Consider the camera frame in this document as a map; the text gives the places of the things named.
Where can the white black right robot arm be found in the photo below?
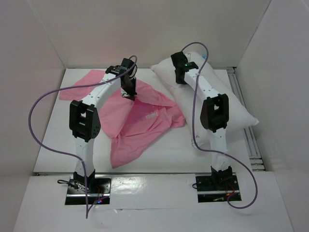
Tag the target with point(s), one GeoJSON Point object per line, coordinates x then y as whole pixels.
{"type": "Point", "coordinates": [214, 117]}

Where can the pink fabric pillowcase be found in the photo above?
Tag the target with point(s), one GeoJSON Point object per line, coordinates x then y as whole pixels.
{"type": "Point", "coordinates": [133, 125]}

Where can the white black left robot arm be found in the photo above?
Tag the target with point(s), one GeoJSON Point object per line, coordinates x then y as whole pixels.
{"type": "Point", "coordinates": [84, 119]}

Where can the aluminium table edge rail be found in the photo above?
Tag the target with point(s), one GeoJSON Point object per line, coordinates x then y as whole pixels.
{"type": "Point", "coordinates": [119, 173]}

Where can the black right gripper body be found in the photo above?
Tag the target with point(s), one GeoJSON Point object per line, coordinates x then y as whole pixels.
{"type": "Point", "coordinates": [180, 79]}

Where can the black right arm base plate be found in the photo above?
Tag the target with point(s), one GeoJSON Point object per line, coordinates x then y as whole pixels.
{"type": "Point", "coordinates": [207, 192]}

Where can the white pillow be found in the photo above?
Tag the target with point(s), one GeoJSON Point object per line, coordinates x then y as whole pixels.
{"type": "Point", "coordinates": [239, 117]}

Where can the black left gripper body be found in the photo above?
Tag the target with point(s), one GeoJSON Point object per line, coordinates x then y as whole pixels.
{"type": "Point", "coordinates": [130, 86]}

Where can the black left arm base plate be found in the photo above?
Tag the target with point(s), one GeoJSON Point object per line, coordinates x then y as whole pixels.
{"type": "Point", "coordinates": [99, 193]}

